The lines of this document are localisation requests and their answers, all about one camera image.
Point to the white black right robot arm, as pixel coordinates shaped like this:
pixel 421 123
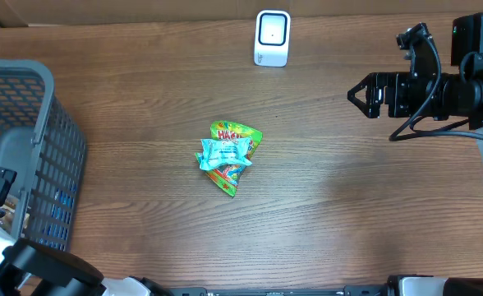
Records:
pixel 433 103

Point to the grey plastic mesh basket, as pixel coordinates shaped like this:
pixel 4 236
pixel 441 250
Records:
pixel 42 143

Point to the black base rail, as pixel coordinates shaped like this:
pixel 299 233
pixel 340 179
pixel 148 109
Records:
pixel 291 291

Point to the light blue snack packet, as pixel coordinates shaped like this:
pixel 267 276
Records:
pixel 217 153

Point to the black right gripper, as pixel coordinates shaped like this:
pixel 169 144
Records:
pixel 396 81

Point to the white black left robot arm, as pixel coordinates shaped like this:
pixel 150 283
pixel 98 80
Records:
pixel 60 273

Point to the green Haribo candy bag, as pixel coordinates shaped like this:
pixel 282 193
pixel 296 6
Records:
pixel 227 177

